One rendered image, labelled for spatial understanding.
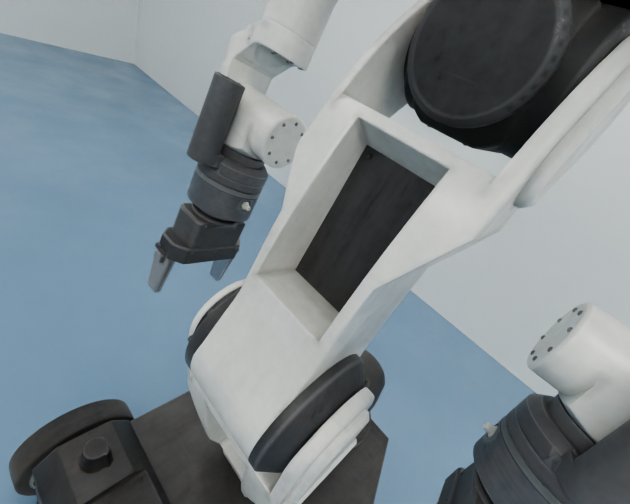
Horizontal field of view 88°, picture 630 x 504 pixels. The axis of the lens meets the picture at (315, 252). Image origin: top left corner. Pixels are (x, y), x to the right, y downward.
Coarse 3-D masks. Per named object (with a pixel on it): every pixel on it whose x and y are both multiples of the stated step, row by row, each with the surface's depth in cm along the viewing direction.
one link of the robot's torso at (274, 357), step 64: (384, 64) 28; (320, 128) 26; (384, 128) 24; (576, 128) 20; (320, 192) 28; (384, 192) 28; (448, 192) 21; (512, 192) 20; (320, 256) 32; (384, 256) 23; (448, 256) 29; (256, 320) 29; (320, 320) 28; (384, 320) 33; (256, 384) 28; (320, 384) 28; (256, 448) 27
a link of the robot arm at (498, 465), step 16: (496, 432) 27; (480, 448) 27; (496, 448) 26; (512, 448) 24; (480, 464) 26; (496, 464) 25; (512, 464) 24; (448, 480) 33; (464, 480) 31; (480, 480) 27; (496, 480) 25; (512, 480) 24; (528, 480) 23; (448, 496) 30; (464, 496) 28; (480, 496) 26; (496, 496) 24; (512, 496) 23; (528, 496) 23; (544, 496) 22
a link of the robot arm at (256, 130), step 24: (216, 72) 34; (216, 96) 34; (240, 96) 36; (264, 96) 39; (216, 120) 35; (240, 120) 37; (264, 120) 36; (288, 120) 36; (192, 144) 37; (216, 144) 37; (240, 144) 38; (264, 144) 36; (288, 144) 38; (216, 168) 39; (240, 168) 39; (264, 168) 44; (240, 192) 41
